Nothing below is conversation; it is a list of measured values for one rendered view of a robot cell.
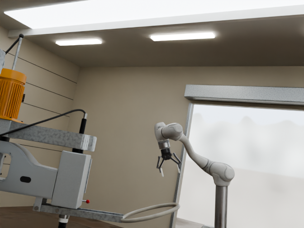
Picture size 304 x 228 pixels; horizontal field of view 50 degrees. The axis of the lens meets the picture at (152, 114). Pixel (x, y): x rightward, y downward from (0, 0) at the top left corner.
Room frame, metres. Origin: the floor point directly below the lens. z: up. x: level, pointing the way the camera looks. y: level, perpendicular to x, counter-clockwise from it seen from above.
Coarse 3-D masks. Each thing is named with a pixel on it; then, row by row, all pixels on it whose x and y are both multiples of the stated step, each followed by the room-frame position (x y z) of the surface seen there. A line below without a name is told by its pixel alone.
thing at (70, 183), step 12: (72, 156) 2.53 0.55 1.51; (84, 156) 2.53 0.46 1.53; (60, 168) 2.53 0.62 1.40; (72, 168) 2.53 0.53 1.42; (84, 168) 2.53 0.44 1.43; (60, 180) 2.53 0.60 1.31; (72, 180) 2.53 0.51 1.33; (84, 180) 2.64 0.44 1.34; (60, 192) 2.53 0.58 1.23; (72, 192) 2.53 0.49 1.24; (60, 204) 2.53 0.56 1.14; (72, 204) 2.53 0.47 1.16
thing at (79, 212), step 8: (40, 208) 2.58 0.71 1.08; (48, 208) 2.58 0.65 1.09; (56, 208) 2.58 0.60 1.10; (64, 208) 2.58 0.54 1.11; (80, 208) 2.69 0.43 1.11; (80, 216) 2.58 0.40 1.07; (88, 216) 2.58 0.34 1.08; (96, 216) 2.58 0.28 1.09; (104, 216) 2.58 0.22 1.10; (112, 216) 2.59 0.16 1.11; (120, 216) 2.59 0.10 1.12
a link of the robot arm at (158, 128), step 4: (156, 124) 2.57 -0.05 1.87; (160, 124) 2.55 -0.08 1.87; (164, 124) 2.56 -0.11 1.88; (156, 128) 2.56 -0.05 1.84; (160, 128) 2.53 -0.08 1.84; (156, 132) 2.57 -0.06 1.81; (160, 132) 2.52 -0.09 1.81; (156, 136) 2.58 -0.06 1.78; (160, 136) 2.53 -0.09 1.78; (160, 140) 2.56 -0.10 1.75; (164, 140) 2.55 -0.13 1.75
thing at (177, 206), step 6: (162, 204) 2.84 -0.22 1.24; (168, 204) 2.79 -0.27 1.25; (174, 204) 2.72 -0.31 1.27; (138, 210) 2.85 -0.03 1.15; (144, 210) 2.86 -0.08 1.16; (168, 210) 2.46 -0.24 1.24; (174, 210) 2.49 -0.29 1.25; (126, 216) 2.74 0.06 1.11; (150, 216) 2.41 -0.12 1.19; (156, 216) 2.41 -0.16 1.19; (126, 222) 2.49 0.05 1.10; (132, 222) 2.46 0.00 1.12
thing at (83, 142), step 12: (0, 120) 2.50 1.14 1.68; (0, 132) 2.50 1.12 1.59; (24, 132) 2.52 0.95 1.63; (36, 132) 2.52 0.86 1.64; (48, 132) 2.53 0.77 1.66; (60, 132) 2.53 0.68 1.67; (72, 132) 2.53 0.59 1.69; (60, 144) 2.53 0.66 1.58; (72, 144) 2.53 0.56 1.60; (84, 144) 2.54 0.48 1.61
